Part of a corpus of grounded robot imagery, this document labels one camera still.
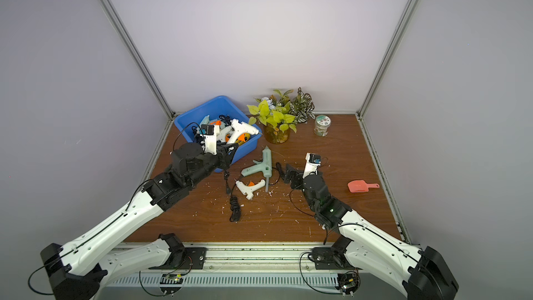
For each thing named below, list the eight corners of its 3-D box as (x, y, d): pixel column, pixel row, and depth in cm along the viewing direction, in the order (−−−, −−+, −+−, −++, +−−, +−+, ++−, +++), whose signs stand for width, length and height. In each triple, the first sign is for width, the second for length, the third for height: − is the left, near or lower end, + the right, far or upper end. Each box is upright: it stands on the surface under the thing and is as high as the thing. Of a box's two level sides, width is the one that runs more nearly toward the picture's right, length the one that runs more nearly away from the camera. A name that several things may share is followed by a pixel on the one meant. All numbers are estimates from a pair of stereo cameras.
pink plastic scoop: (349, 192, 92) (351, 189, 89) (347, 183, 95) (348, 180, 92) (378, 191, 92) (380, 189, 89) (375, 182, 94) (377, 180, 92)
